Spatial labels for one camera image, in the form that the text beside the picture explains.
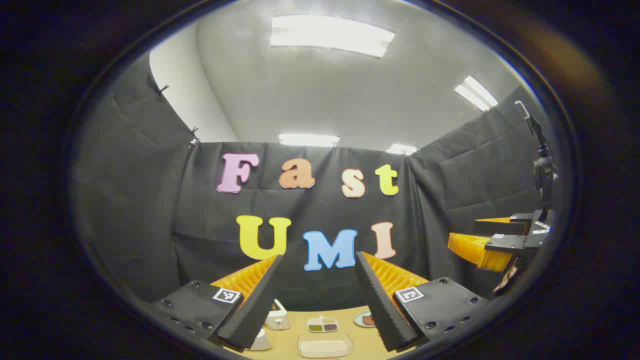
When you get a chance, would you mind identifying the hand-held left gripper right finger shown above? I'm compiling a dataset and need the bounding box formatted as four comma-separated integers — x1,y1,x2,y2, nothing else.
354,251,491,353

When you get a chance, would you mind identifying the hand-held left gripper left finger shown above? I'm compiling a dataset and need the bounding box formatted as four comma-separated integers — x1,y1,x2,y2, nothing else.
150,254,284,353

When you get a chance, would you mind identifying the white rice cooker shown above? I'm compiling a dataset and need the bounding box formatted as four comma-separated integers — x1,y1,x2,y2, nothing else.
250,327,272,351

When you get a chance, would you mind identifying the clear rice container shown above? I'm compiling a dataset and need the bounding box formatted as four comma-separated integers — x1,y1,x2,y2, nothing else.
297,331,354,359

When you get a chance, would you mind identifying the white toaster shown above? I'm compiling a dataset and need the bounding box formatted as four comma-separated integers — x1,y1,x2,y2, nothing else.
265,299,292,331

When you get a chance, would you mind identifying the white divided grain dish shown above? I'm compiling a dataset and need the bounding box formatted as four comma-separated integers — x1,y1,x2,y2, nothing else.
306,316,339,333

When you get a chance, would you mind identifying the black backdrop cloth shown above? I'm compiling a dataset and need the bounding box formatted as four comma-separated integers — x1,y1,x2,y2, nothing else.
72,52,556,313

